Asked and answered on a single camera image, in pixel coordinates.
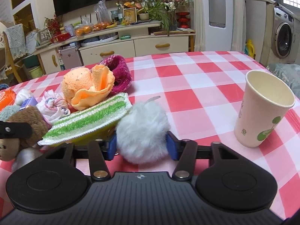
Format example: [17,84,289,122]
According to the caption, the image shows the wall poster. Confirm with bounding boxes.
[0,0,12,23]

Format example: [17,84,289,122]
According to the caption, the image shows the red gift box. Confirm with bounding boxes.
[51,32,71,43]

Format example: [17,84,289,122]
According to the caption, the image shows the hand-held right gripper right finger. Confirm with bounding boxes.
[165,132,236,181]

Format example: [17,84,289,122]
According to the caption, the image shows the white printed cloth bundle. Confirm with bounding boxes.
[37,90,71,125]

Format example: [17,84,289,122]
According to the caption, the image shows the brown plush toy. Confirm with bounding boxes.
[0,105,50,171]

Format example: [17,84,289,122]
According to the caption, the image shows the orange tissue pack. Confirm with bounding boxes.
[0,88,17,113]

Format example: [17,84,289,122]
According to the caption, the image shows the magenta knitted hat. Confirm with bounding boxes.
[100,55,133,93]

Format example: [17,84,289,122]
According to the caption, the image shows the teal fluffy ball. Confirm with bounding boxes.
[0,105,20,122]

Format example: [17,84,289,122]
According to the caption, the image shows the pink storage box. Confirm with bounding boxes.
[57,46,82,69]

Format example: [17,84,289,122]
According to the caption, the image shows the red pedestal dish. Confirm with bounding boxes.
[176,12,190,29]

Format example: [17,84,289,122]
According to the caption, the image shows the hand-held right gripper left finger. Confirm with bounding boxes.
[43,135,118,181]

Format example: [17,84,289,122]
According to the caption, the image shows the wooden chair with cloth cover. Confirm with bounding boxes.
[0,23,29,82]

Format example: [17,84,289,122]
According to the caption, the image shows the orange knitted hat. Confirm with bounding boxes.
[61,65,115,111]

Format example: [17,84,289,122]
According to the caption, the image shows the green striped scouring cloth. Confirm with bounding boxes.
[37,92,133,146]

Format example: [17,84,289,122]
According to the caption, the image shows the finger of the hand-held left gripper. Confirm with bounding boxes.
[0,121,33,139]

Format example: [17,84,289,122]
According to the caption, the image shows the white standing air conditioner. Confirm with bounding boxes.
[203,0,236,52]

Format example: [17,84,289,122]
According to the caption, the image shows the red berry decoration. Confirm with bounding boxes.
[44,14,62,37]

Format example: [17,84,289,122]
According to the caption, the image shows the green plastic bucket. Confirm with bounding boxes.
[22,55,45,79]

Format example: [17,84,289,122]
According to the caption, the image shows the white fluffy pompom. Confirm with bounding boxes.
[116,96,171,164]

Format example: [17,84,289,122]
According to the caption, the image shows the cream television cabinet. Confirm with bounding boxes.
[33,20,196,74]

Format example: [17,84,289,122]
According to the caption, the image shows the yellow plastic bottle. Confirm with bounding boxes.
[245,39,255,58]

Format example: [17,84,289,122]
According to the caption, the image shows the blue tissue packet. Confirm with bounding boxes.
[19,97,38,110]

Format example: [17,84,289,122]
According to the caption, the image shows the green plant in white pot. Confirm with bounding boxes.
[138,1,170,37]

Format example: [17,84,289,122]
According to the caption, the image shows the silver washing machine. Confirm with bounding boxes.
[271,7,294,59]

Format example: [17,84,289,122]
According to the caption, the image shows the bag of oranges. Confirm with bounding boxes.
[75,23,94,37]

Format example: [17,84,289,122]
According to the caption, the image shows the clear plastic bag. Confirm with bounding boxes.
[94,0,112,31]

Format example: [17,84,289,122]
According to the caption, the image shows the grey embroidered cushion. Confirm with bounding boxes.
[267,63,300,99]

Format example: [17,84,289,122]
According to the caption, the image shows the red white checkered tablecloth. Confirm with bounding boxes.
[0,51,300,221]

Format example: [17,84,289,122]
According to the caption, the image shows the wooden picture frame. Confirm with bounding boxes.
[123,7,137,23]

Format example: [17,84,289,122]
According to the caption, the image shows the white paper cup green print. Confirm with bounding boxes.
[234,70,295,148]

